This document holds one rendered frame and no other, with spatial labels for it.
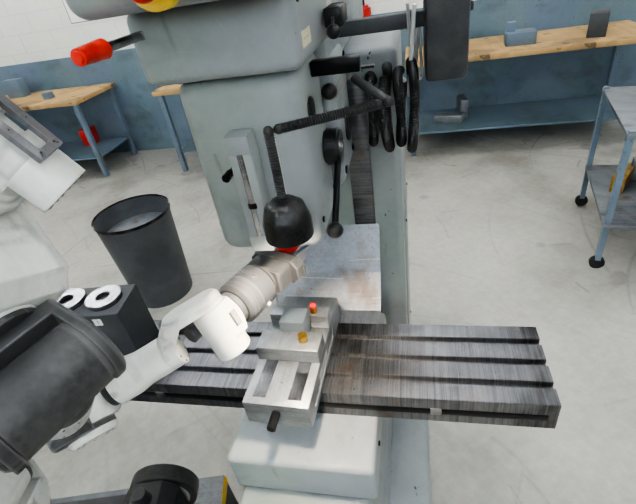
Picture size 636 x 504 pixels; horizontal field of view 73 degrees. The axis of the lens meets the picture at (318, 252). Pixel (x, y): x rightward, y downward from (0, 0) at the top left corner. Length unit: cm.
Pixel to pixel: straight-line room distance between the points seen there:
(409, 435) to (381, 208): 94
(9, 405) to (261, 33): 51
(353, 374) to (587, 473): 125
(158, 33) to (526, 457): 191
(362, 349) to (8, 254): 80
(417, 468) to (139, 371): 120
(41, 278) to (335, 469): 71
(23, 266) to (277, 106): 40
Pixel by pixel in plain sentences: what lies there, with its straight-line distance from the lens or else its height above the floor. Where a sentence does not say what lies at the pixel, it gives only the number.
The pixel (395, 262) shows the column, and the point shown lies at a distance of 137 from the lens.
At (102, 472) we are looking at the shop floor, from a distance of 238.
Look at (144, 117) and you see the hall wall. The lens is 606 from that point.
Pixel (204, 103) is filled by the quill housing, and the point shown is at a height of 159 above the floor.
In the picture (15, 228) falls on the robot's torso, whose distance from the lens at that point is 63.
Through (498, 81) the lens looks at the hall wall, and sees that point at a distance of 516.
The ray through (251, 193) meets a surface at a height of 145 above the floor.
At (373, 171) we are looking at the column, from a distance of 121.
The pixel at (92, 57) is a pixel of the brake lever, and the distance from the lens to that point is 60.
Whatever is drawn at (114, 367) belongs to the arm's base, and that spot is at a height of 140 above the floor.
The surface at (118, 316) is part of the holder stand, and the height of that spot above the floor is 110.
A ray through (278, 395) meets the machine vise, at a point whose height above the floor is 100.
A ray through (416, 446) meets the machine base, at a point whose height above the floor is 20.
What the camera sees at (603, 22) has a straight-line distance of 458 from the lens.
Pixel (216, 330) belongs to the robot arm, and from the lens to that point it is 77.
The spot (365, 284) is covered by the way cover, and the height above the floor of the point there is 93.
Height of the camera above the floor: 175
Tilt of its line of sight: 34 degrees down
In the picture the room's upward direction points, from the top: 10 degrees counter-clockwise
